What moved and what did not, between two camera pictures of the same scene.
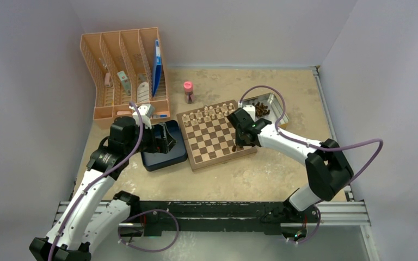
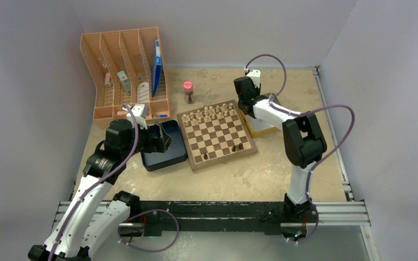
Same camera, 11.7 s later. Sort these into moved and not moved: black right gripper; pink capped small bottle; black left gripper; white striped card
Moved: black right gripper
Not moved: pink capped small bottle; white striped card; black left gripper
